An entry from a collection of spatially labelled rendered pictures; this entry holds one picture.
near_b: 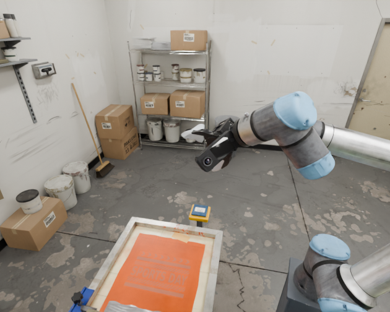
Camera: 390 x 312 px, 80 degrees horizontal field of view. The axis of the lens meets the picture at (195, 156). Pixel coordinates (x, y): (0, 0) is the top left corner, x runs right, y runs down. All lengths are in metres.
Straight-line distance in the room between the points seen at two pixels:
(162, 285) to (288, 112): 1.06
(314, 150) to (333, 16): 3.76
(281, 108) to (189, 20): 3.77
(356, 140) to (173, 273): 1.03
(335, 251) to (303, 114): 0.57
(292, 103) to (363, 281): 0.54
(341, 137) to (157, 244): 1.12
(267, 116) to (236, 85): 3.70
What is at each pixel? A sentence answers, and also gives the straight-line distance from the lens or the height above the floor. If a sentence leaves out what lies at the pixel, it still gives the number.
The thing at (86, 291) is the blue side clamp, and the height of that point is 1.00.
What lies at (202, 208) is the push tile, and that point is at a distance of 1.64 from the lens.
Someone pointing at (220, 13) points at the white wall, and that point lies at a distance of 4.11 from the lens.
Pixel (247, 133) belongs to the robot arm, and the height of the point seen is 1.86.
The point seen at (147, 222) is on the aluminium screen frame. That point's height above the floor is 0.99.
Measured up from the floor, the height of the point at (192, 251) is 0.96.
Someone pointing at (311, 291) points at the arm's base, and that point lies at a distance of 1.05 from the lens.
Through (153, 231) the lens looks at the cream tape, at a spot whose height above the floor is 0.96.
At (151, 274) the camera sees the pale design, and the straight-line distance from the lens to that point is 1.35.
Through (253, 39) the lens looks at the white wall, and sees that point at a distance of 4.09.
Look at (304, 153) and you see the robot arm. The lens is 0.52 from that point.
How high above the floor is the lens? 2.07
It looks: 30 degrees down
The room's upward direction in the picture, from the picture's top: straight up
